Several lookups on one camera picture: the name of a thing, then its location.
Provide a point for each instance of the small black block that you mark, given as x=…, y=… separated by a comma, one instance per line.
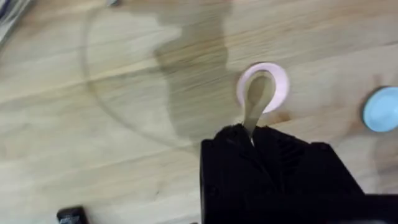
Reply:
x=72, y=215

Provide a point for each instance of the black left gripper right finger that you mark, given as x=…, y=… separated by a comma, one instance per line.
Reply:
x=298, y=174

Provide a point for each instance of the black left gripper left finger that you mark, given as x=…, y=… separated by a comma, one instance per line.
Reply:
x=228, y=174

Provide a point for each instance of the wooden spoon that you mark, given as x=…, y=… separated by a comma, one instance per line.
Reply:
x=258, y=99

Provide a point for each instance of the light blue container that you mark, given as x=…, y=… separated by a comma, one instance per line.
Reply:
x=382, y=109

